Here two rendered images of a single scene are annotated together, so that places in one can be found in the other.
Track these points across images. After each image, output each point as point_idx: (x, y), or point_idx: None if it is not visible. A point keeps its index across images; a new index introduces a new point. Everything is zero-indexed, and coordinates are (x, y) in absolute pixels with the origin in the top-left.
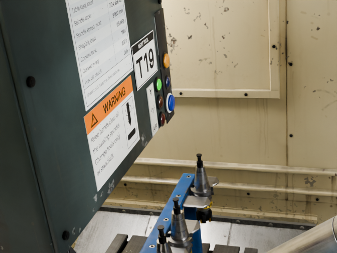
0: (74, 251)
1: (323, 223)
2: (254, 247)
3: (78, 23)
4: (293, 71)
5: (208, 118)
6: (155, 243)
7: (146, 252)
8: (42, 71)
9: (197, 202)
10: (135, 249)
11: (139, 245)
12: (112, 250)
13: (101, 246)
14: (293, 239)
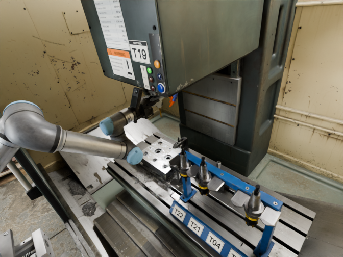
0: (137, 95)
1: (71, 132)
2: None
3: (101, 18)
4: None
5: None
6: None
7: (198, 159)
8: (93, 26)
9: (238, 198)
10: (292, 217)
11: (296, 221)
12: (293, 204)
13: (327, 216)
14: (87, 135)
